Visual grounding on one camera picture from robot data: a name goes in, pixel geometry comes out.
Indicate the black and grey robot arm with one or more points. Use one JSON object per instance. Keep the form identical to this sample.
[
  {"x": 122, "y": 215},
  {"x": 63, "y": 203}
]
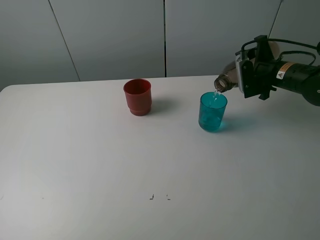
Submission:
[{"x": 312, "y": 72}]

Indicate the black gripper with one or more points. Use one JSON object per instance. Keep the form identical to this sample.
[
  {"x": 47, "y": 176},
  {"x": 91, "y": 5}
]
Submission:
[{"x": 272, "y": 74}]

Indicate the clear brown plastic bottle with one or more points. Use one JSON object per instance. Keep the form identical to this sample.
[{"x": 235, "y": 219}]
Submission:
[{"x": 228, "y": 79}]

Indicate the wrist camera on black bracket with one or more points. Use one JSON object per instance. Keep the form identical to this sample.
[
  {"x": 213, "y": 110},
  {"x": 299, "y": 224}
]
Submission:
[{"x": 246, "y": 80}]

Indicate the teal translucent plastic cup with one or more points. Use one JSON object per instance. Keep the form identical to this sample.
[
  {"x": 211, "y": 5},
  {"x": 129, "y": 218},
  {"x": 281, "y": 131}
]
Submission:
[{"x": 211, "y": 111}]

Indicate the red plastic cup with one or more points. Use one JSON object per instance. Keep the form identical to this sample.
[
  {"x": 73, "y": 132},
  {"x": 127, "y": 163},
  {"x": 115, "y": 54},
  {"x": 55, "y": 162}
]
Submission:
[{"x": 138, "y": 96}]

